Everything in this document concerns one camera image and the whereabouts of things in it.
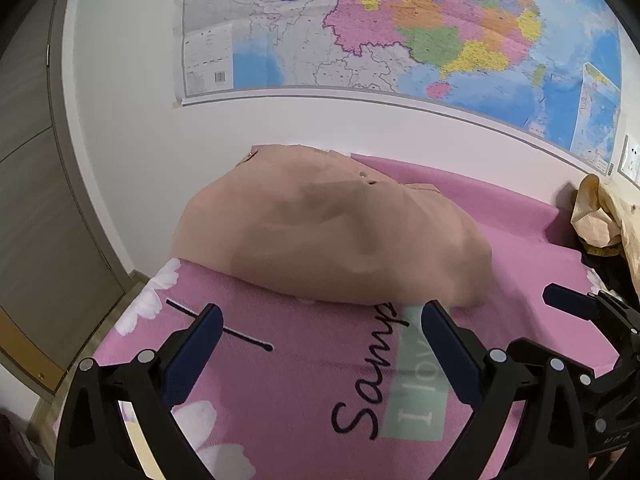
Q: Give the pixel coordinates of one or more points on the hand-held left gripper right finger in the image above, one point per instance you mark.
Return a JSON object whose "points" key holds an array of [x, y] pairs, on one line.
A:
{"points": [[450, 350]]}

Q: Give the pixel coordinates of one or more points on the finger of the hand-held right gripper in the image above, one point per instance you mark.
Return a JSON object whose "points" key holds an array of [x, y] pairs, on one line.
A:
{"points": [[570, 300], [537, 351]]}

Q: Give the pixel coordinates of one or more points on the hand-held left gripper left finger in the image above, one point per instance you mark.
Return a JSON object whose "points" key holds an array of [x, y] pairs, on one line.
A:
{"points": [[197, 355]]}

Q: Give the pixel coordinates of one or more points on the pink coat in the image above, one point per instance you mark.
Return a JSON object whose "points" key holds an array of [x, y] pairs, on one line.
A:
{"points": [[325, 230]]}

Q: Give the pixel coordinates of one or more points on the cream yellow garment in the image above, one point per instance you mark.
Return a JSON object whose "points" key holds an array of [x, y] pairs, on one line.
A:
{"points": [[595, 215]]}

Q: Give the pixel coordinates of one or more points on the pink floral bedsheet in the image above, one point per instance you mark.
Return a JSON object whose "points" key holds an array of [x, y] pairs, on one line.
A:
{"points": [[310, 350]]}

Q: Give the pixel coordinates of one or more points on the grey wooden door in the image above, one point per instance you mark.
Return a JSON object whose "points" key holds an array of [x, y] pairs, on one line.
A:
{"points": [[40, 185]]}

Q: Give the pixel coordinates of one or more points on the white wall socket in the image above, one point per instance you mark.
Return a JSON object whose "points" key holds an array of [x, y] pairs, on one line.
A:
{"points": [[631, 155]]}

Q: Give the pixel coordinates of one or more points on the colourful wall map poster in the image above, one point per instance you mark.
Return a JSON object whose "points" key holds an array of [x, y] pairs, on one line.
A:
{"points": [[350, 35]]}

